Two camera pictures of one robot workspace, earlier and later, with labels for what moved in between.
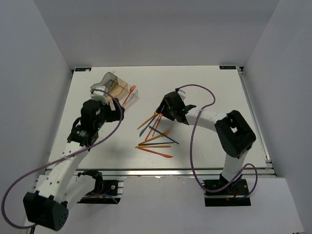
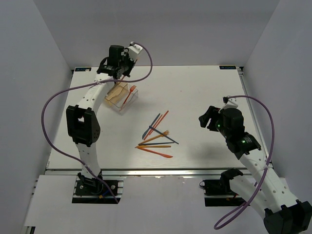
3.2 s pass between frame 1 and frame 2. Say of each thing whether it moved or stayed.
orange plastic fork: stayed
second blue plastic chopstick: stayed
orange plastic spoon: moved
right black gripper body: moved
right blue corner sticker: stayed
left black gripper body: moved
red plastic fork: stayed
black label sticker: stayed
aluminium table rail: stayed
